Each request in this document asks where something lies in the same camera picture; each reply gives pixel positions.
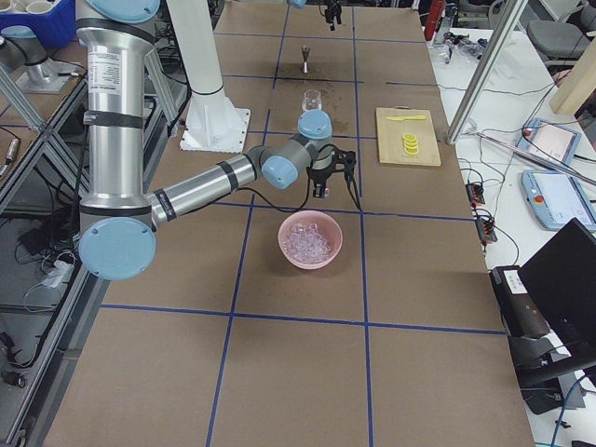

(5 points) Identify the bamboo cutting board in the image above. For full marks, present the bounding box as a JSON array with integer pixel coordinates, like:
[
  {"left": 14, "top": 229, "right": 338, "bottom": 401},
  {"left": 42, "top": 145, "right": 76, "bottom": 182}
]
[{"left": 375, "top": 107, "right": 441, "bottom": 167}]

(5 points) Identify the aluminium frame post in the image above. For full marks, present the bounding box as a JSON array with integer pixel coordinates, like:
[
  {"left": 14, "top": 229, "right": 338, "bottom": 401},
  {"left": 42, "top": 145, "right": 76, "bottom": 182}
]
[{"left": 446, "top": 0, "right": 528, "bottom": 144}]

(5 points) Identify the pink bowl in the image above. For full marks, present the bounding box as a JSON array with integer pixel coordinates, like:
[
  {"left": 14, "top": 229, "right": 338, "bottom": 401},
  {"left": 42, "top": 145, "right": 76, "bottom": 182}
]
[{"left": 278, "top": 210, "right": 344, "bottom": 270}]

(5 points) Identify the black laptop monitor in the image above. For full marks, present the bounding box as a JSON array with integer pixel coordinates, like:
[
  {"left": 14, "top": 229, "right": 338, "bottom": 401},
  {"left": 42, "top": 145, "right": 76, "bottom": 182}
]
[{"left": 519, "top": 218, "right": 595, "bottom": 351}]

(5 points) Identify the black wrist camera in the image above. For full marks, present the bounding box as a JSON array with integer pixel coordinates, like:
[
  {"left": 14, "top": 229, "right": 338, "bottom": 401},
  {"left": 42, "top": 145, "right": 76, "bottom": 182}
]
[{"left": 334, "top": 149, "right": 357, "bottom": 183}]

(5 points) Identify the clear wine glass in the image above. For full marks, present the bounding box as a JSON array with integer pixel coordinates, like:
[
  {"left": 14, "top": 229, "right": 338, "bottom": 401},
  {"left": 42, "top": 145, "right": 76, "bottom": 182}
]
[{"left": 302, "top": 88, "right": 322, "bottom": 112}]

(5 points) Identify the red cylinder bottle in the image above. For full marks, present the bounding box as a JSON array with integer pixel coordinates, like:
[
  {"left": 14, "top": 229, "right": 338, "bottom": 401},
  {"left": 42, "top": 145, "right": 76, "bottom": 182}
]
[{"left": 424, "top": 0, "right": 443, "bottom": 42}]

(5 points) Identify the yellow plastic knife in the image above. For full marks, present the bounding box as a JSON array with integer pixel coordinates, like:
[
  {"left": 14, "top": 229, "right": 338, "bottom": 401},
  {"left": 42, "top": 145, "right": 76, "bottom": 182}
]
[{"left": 386, "top": 115, "right": 427, "bottom": 122}]

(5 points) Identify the grey office chair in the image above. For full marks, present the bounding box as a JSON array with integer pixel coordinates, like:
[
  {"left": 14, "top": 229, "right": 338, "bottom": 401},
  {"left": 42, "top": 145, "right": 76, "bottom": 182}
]
[{"left": 526, "top": 1, "right": 595, "bottom": 69}]

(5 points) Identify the teach pendant far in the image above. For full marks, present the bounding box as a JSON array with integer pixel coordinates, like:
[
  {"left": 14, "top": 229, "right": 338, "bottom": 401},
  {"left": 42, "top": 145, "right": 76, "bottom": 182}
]
[{"left": 518, "top": 117, "right": 581, "bottom": 164}]

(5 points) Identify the steel jigger cup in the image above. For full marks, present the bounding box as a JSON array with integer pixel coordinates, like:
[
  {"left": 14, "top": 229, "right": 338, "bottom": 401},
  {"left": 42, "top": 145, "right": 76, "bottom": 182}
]
[{"left": 301, "top": 46, "right": 311, "bottom": 74}]

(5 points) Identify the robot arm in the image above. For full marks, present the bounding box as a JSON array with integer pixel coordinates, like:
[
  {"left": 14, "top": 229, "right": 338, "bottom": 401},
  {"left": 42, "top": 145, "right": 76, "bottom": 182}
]
[
  {"left": 287, "top": 0, "right": 343, "bottom": 32},
  {"left": 75, "top": 1, "right": 337, "bottom": 280}
]

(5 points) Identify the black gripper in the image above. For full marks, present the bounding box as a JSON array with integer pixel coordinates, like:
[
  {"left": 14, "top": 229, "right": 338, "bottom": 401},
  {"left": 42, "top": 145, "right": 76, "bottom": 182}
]
[
  {"left": 306, "top": 161, "right": 336, "bottom": 198},
  {"left": 324, "top": 0, "right": 342, "bottom": 31}
]

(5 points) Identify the black camera cable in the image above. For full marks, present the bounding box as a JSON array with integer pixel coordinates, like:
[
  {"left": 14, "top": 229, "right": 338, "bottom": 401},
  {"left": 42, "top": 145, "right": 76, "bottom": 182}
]
[{"left": 232, "top": 143, "right": 364, "bottom": 213}]

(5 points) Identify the blue storage bin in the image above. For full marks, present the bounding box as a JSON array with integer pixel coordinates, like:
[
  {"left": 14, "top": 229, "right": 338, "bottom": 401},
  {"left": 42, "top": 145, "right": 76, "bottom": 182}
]
[{"left": 1, "top": 1, "right": 75, "bottom": 48}]

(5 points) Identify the teach pendant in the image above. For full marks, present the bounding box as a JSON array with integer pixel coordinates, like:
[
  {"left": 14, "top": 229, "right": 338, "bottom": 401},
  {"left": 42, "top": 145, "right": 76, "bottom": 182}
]
[
  {"left": 518, "top": 117, "right": 581, "bottom": 164},
  {"left": 521, "top": 169, "right": 595, "bottom": 232}
]

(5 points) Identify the clear ice cubes pile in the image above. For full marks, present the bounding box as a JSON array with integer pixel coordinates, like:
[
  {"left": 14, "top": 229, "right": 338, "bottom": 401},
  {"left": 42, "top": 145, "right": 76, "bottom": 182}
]
[{"left": 282, "top": 223, "right": 332, "bottom": 264}]

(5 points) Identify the metal rod green clamp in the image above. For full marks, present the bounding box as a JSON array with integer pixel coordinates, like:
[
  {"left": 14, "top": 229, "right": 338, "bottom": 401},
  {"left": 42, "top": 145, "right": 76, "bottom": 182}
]
[{"left": 464, "top": 129, "right": 596, "bottom": 186}]

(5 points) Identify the teach pendant near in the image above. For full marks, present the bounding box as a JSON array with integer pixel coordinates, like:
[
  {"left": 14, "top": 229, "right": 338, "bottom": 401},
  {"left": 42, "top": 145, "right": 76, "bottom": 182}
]
[{"left": 521, "top": 169, "right": 595, "bottom": 232}]

